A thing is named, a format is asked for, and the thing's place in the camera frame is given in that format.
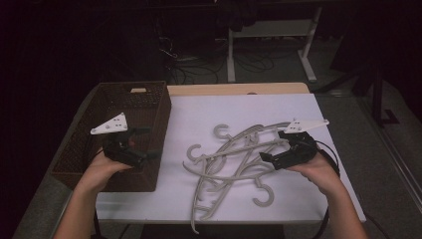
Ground person's right hand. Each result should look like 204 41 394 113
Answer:
286 151 343 197

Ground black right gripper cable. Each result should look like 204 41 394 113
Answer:
312 139 341 239

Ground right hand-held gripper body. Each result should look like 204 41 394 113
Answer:
278 119 330 170

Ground grey plastic clothes hanger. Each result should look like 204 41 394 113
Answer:
185 137 291 187
182 158 281 208
194 132 268 222
190 122 292 234

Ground tangle of black floor cables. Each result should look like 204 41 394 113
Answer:
158 34 277 86

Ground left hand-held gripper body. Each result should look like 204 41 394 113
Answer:
90 113 149 169

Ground brown woven basket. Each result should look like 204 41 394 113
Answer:
49 81 172 193

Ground person's left hand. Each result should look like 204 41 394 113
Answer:
77 147 134 194

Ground white metal desk frame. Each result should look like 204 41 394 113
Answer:
226 6 323 84

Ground black metal stand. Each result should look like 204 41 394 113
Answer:
331 58 401 128

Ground white table mat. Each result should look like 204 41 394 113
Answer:
95 93 367 224

